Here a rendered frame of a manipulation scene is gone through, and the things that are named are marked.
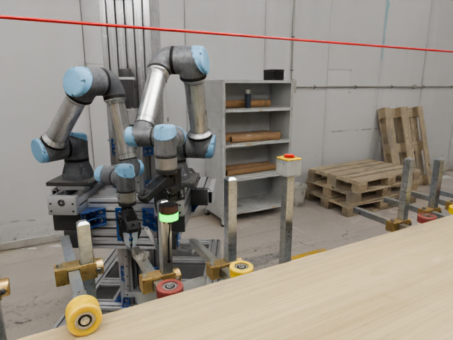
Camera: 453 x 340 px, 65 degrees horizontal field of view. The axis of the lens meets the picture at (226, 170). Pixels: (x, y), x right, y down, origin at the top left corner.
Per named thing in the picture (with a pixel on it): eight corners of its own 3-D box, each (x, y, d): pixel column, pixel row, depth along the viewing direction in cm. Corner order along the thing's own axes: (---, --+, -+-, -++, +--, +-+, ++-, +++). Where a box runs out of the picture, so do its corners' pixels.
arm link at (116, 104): (109, 71, 163) (132, 176, 169) (89, 71, 154) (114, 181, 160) (127, 65, 157) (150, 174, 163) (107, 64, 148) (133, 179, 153)
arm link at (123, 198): (137, 192, 145) (117, 195, 141) (138, 203, 146) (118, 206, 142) (133, 187, 151) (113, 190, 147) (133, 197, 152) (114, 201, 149)
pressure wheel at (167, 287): (154, 314, 111) (152, 280, 109) (178, 307, 115) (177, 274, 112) (162, 329, 104) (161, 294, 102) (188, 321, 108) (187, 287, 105)
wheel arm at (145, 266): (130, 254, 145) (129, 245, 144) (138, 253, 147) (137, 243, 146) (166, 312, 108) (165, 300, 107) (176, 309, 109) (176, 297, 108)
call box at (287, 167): (276, 175, 141) (276, 156, 140) (289, 173, 145) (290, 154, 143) (286, 179, 135) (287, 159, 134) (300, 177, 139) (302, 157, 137)
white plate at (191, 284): (137, 319, 124) (136, 293, 122) (205, 298, 136) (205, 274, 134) (138, 320, 124) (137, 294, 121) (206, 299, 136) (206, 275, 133)
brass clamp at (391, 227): (383, 229, 181) (385, 220, 180) (401, 224, 187) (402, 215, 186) (394, 233, 176) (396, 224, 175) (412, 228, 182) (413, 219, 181)
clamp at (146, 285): (139, 287, 122) (138, 274, 121) (176, 277, 128) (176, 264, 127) (143, 295, 117) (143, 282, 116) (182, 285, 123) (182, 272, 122)
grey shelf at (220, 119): (205, 214, 426) (203, 80, 391) (267, 203, 467) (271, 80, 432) (222, 227, 388) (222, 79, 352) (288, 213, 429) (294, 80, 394)
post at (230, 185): (224, 296, 139) (223, 176, 128) (231, 293, 140) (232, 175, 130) (228, 300, 136) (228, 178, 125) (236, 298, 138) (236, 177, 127)
